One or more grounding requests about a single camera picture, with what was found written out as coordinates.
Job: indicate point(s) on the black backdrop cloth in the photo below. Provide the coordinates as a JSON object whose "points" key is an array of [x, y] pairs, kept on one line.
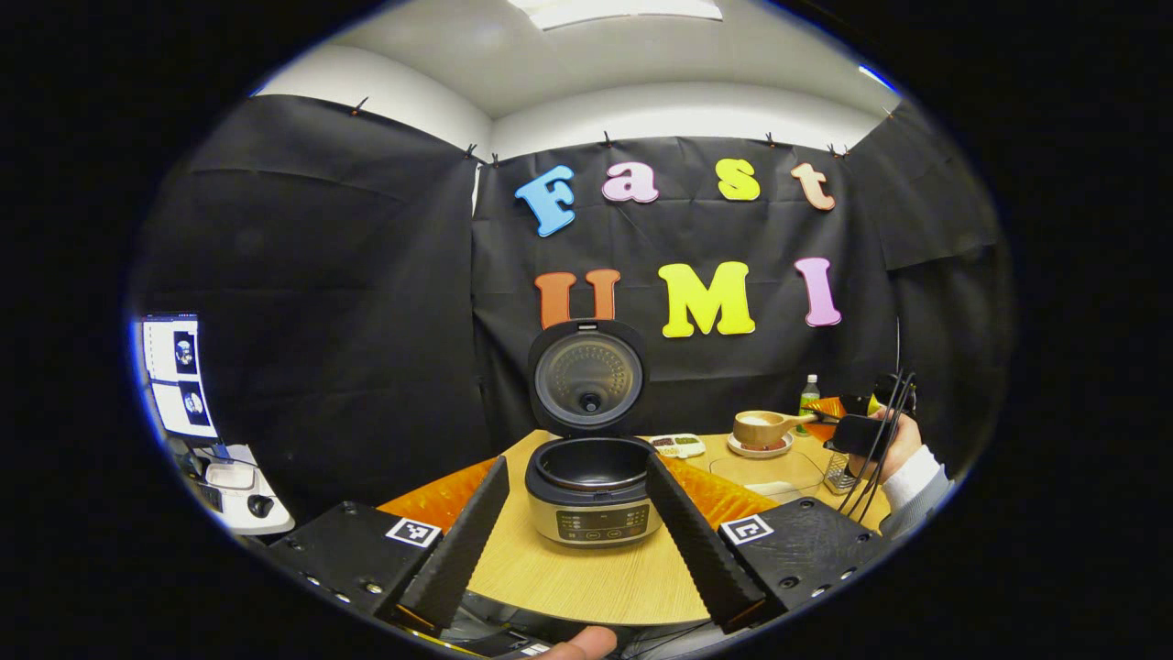
{"points": [[367, 275]]}

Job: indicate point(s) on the white divided grain dish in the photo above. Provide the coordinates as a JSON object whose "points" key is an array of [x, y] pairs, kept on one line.
{"points": [[678, 446]]}

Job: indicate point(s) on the white round plate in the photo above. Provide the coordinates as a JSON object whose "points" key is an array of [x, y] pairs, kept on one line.
{"points": [[774, 451]]}

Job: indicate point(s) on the green tea bottle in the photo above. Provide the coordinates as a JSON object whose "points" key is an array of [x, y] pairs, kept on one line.
{"points": [[808, 399]]}

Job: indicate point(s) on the small ceiling light panel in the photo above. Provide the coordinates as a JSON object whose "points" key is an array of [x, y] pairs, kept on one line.
{"points": [[872, 75]]}

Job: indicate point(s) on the computer monitor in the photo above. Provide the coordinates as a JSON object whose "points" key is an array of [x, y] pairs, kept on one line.
{"points": [[174, 357]]}

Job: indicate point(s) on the grey rice cooker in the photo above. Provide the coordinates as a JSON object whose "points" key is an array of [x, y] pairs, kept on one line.
{"points": [[591, 513]]}

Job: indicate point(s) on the white desk machine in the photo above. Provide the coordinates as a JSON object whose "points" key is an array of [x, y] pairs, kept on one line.
{"points": [[234, 477]]}

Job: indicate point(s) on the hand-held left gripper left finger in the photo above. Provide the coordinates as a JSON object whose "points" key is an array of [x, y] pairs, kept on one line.
{"points": [[463, 550]]}

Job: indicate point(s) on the scoop of white rice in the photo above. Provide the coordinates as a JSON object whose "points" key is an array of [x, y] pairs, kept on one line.
{"points": [[755, 420]]}

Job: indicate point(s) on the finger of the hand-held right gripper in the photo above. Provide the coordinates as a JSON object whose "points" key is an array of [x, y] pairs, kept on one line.
{"points": [[861, 438], [832, 406]]}

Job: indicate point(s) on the large ceiling light panel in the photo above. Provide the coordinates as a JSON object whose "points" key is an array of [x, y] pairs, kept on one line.
{"points": [[623, 9]]}

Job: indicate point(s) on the clear box of white rice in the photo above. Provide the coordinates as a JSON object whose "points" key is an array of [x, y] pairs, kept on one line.
{"points": [[761, 477]]}

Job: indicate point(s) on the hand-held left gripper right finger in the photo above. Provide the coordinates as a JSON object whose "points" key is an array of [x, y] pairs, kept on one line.
{"points": [[701, 559]]}

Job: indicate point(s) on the wooden spoon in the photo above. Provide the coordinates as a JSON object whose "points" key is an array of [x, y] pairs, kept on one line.
{"points": [[761, 433]]}

